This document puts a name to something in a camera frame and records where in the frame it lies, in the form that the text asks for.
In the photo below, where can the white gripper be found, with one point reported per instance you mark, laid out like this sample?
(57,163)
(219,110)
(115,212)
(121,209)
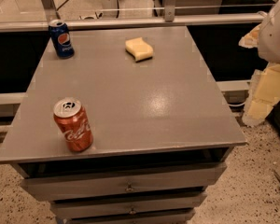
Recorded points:
(275,36)

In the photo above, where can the red coke can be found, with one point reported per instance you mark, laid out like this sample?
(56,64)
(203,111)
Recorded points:
(71,117)

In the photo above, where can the blue pepsi can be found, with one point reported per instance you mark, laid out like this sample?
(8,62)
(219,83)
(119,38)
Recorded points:
(60,37)

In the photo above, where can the yellow sponge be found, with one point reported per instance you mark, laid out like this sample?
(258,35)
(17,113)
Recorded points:
(139,49)

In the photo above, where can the grey drawer cabinet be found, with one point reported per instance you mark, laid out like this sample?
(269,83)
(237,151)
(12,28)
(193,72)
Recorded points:
(163,111)

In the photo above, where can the middle grey drawer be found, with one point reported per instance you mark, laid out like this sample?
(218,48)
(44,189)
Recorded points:
(129,205)

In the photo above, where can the grey drawer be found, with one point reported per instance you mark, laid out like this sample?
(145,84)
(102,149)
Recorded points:
(123,182)
(179,216)
(129,205)

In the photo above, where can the bottom grey drawer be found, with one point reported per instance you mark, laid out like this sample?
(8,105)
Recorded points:
(179,216)

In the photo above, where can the top grey drawer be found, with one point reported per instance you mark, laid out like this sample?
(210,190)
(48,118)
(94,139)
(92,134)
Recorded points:
(123,182)

